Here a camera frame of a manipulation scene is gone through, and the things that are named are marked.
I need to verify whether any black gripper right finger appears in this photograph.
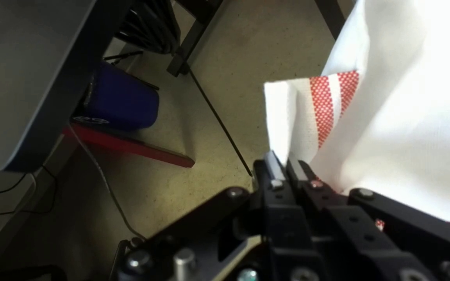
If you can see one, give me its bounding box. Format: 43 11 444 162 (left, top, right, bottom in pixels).
285 158 450 281

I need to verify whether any red-handled bar clamp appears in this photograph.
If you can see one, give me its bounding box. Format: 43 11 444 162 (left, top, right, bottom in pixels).
62 122 197 170

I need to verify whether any dark blue container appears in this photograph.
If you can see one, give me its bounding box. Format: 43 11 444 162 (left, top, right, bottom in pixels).
85 64 162 133

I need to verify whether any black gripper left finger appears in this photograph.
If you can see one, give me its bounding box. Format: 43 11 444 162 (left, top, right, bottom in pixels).
252 150 313 281

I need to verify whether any white towel with red stripes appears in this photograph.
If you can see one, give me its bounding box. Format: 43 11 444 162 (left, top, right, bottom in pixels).
263 0 450 234

